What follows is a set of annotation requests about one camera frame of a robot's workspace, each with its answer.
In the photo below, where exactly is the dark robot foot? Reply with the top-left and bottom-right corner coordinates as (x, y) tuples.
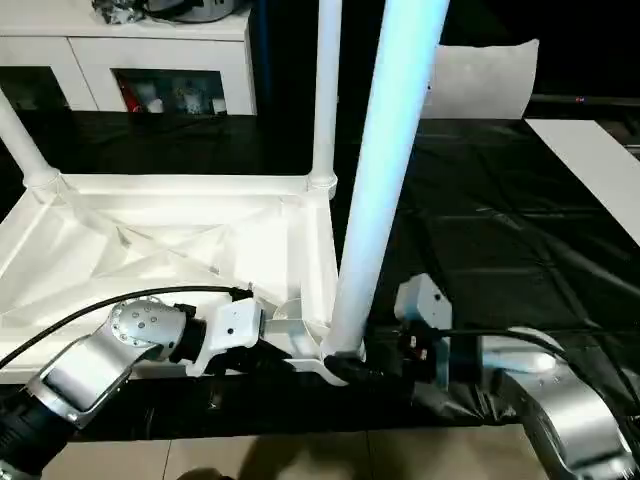
(182, 467), (232, 480)

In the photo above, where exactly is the black work mat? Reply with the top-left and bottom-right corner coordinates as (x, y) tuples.
(0, 109), (640, 445)

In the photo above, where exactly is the white flat board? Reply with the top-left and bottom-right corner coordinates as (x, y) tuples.
(523, 118), (640, 252)

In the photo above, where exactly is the grey cushion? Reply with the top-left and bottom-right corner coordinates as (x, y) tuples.
(422, 38), (542, 121)

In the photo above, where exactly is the red box in cabinet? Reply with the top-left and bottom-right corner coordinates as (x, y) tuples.
(122, 79), (141, 114)

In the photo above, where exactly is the tall black cabinet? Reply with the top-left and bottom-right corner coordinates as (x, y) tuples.
(249, 0), (442, 120)

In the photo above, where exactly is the black bar with red mark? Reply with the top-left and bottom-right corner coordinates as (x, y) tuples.
(529, 94), (640, 105)

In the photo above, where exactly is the white cabinet with glass doors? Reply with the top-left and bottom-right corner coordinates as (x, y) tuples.
(0, 0), (260, 117)

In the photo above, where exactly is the round grey appliance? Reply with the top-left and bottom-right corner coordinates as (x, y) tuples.
(144, 0), (237, 24)

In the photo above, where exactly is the black clutter pile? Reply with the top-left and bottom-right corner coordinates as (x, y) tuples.
(92, 0), (147, 25)

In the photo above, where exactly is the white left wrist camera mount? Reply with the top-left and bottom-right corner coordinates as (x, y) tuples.
(187, 299), (267, 377)

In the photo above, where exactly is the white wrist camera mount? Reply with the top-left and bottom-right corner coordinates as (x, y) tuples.
(393, 273), (455, 392)
(187, 299), (267, 377)

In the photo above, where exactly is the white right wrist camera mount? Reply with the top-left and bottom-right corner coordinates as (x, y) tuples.
(393, 273), (455, 392)

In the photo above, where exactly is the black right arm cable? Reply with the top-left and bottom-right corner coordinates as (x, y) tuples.
(434, 326), (640, 442)

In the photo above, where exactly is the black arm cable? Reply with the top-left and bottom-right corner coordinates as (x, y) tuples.
(0, 283), (255, 370)
(434, 326), (640, 442)

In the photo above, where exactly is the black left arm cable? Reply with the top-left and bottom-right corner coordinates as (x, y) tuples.
(0, 283), (255, 370)

